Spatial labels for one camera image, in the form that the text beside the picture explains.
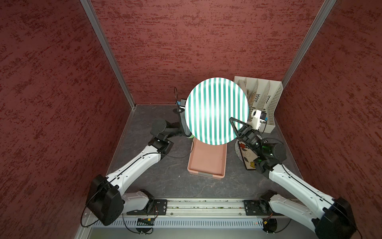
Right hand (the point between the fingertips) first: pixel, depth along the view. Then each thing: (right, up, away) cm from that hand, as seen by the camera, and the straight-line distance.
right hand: (225, 124), depth 56 cm
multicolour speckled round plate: (+16, -19, +38) cm, 46 cm away
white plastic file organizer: (+40, +21, +55) cm, 71 cm away
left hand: (-6, 0, 0) cm, 6 cm away
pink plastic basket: (-4, -24, +34) cm, 42 cm away
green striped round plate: (-4, +9, +21) cm, 24 cm away
